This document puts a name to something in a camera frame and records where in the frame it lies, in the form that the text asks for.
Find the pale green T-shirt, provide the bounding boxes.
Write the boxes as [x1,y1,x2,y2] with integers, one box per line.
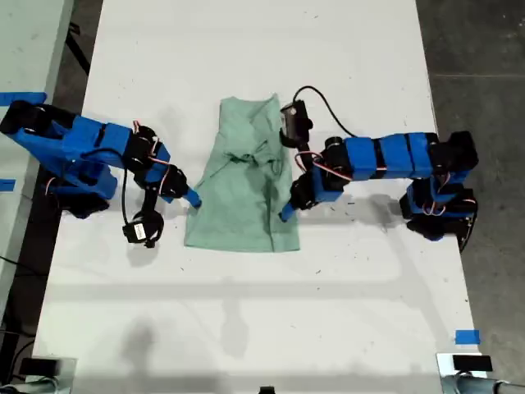
[183,93,301,253]

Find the pale side table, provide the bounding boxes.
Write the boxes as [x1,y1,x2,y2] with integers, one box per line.
[0,0,75,319]

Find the small black box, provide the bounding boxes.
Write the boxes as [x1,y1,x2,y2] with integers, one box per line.
[19,358,59,376]
[452,355,493,373]

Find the grey table clamp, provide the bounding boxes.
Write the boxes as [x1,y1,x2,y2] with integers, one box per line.
[0,375,62,394]
[441,373,525,394]

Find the black camera stalk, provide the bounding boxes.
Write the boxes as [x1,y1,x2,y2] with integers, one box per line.
[279,118,315,167]
[133,180,166,250]

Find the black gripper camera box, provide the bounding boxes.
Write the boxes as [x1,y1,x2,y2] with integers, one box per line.
[279,99,309,140]
[121,222,151,246]

